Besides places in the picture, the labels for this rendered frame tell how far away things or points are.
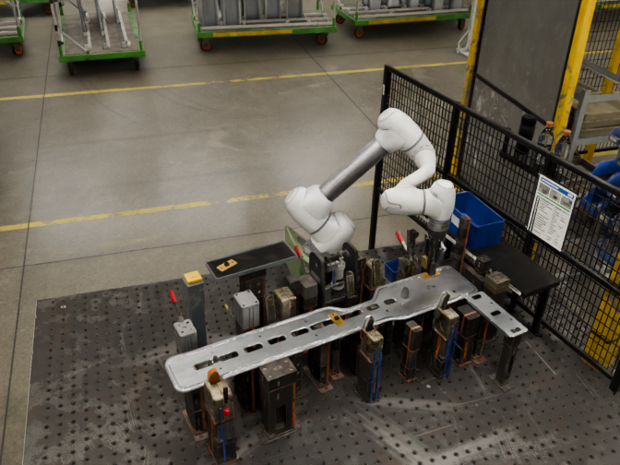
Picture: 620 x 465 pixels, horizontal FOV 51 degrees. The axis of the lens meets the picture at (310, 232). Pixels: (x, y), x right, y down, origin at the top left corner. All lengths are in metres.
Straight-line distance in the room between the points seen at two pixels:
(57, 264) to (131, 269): 0.54
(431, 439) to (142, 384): 1.22
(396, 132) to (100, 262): 2.62
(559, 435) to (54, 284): 3.33
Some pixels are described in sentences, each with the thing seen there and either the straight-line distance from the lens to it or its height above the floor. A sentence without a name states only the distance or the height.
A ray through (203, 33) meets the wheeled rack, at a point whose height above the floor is 0.26.
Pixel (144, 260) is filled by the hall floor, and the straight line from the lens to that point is 4.84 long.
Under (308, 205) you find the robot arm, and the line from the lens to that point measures 3.18.
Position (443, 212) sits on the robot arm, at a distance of 2.64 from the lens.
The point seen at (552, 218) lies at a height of 1.28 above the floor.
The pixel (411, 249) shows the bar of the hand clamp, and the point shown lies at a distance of 2.94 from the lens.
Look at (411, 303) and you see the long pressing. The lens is 2.82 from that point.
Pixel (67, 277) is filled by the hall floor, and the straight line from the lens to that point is 4.81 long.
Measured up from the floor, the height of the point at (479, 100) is 0.88.
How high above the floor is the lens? 2.76
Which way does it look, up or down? 33 degrees down
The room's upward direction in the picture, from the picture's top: 2 degrees clockwise
